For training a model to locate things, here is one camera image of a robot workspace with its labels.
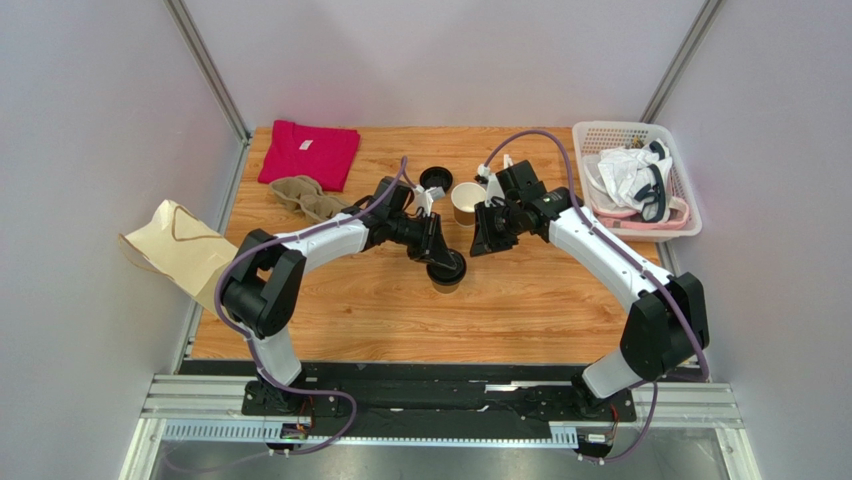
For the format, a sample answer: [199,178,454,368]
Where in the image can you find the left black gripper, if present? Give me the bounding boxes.
[388,212,456,271]

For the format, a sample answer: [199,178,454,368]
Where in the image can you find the black cup lid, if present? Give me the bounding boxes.
[426,249,467,289]
[419,166,454,197]

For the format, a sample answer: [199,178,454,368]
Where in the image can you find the brown paper cup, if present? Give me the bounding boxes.
[432,281,460,294]
[450,182,486,228]

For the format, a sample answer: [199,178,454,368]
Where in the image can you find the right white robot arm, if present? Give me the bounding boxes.
[470,161,709,399]

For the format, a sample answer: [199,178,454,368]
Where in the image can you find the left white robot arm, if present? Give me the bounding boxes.
[214,177,467,394]

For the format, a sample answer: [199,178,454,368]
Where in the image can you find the folded red cloth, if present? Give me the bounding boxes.
[257,120,361,192]

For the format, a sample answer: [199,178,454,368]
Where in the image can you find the white plastic basket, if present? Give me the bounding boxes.
[572,121,702,243]

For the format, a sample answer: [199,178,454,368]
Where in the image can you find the pulp cup carrier tray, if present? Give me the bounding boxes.
[269,175,350,224]

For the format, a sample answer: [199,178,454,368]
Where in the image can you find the white crumpled garment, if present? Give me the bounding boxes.
[581,139,673,222]

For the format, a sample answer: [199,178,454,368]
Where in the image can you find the brown paper bag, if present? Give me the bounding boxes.
[118,200,238,312]

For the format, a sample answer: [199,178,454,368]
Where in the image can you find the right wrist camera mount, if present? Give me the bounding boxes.
[475,164,505,207]

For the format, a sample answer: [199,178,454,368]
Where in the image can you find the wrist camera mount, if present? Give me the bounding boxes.
[475,164,505,207]
[413,185,446,217]

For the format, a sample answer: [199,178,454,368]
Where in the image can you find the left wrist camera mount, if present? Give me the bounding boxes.
[413,185,446,217]

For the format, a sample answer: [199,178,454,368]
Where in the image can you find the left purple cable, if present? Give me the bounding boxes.
[212,156,427,461]

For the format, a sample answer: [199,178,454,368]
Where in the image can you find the purple cable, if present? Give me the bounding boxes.
[212,156,427,461]
[482,129,712,464]

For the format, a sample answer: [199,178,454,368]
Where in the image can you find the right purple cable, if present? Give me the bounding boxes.
[482,129,712,464]

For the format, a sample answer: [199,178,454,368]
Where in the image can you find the pink strap item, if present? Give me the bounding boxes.
[596,197,691,231]

